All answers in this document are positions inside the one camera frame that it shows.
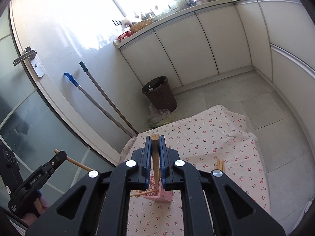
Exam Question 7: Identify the woven bread basket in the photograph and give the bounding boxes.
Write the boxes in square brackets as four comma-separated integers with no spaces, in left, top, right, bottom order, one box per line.
[130,18,153,33]

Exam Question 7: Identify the wooden chopstick three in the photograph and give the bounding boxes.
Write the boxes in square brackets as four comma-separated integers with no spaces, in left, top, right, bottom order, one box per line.
[53,149,92,171]

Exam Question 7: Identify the clear plastic bag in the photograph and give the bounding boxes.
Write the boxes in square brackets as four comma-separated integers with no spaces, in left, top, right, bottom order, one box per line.
[146,103,173,128]

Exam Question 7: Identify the red fruit basket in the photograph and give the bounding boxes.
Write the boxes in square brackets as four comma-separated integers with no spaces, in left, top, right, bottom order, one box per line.
[118,30,134,42]

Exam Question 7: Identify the white cabinet row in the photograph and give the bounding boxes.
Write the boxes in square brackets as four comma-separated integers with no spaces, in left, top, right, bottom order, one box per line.
[117,0,314,137]

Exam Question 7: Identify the blue handled mop pole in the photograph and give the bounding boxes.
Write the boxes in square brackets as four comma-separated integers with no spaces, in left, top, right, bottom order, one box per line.
[64,73,133,137]

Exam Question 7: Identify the silver door handle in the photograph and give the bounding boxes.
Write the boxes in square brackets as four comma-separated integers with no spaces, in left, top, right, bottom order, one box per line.
[13,46,45,78]

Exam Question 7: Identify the wooden chopstick four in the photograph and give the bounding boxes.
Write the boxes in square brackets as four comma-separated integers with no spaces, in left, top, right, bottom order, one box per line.
[217,159,221,170]

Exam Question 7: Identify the cherry print tablecloth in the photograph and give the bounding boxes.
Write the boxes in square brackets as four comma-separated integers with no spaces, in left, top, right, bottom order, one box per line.
[120,105,270,235]

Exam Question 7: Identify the wooden chopstick two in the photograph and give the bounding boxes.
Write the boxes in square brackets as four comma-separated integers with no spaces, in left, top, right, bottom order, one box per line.
[151,134,160,191]

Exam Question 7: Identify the wooden chopstick one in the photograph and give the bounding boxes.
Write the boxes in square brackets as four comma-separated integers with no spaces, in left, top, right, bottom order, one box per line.
[130,189,158,197]

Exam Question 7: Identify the frosted glass sliding door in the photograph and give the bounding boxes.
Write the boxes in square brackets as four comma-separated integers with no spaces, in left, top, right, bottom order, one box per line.
[0,4,119,227]

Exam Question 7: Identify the dark handled broom pole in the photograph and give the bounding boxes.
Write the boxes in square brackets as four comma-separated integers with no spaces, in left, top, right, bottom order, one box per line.
[79,61,138,135]

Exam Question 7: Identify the dark brown trash bin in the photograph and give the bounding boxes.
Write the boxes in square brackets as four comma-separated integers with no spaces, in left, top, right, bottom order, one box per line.
[142,76,177,112]

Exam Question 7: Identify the pink perforated utensil holder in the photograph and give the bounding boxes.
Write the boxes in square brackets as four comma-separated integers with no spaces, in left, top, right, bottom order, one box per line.
[142,176,173,202]

